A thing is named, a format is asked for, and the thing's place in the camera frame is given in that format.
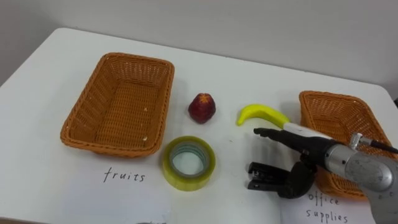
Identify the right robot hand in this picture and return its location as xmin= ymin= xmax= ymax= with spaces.
xmin=252 ymin=122 xmax=339 ymax=200

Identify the black stapler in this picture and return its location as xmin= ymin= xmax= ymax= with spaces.
xmin=247 ymin=161 xmax=292 ymax=192

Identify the small orange wicker basket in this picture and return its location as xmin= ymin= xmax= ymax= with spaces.
xmin=298 ymin=90 xmax=398 ymax=200

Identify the yellow banana soft toy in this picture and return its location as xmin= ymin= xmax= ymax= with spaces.
xmin=236 ymin=103 xmax=291 ymax=129

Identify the white paper sheet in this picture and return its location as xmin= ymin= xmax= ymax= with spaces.
xmin=60 ymin=161 xmax=172 ymax=224
xmin=279 ymin=184 xmax=377 ymax=224

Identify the white desk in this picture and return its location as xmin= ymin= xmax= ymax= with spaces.
xmin=0 ymin=27 xmax=398 ymax=224

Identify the red strawberry soft toy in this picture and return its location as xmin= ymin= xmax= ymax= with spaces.
xmin=187 ymin=93 xmax=217 ymax=124

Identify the clear yellowish tape roll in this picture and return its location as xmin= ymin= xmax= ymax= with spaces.
xmin=162 ymin=135 xmax=217 ymax=192

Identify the large orange wicker basket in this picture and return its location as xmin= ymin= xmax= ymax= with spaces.
xmin=60 ymin=52 xmax=175 ymax=159

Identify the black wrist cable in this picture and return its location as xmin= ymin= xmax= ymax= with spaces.
xmin=349 ymin=132 xmax=398 ymax=155

